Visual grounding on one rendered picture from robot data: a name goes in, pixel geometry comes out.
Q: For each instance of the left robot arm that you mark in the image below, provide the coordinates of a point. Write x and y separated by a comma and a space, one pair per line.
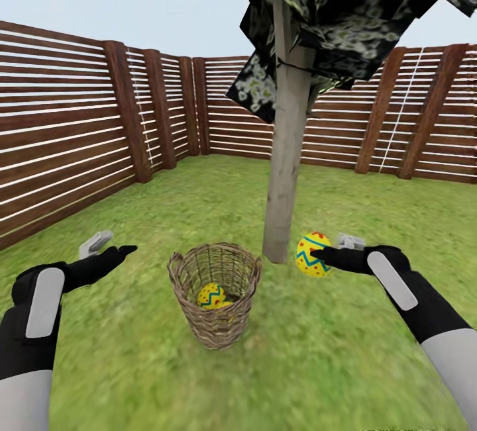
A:
29, 331

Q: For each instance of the wicker basket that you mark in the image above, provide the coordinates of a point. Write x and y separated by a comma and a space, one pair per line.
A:
216, 329

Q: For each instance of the tree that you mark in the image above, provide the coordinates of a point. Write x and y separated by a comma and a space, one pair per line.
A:
303, 49

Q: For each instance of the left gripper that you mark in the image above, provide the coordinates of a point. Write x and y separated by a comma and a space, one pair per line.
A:
104, 263

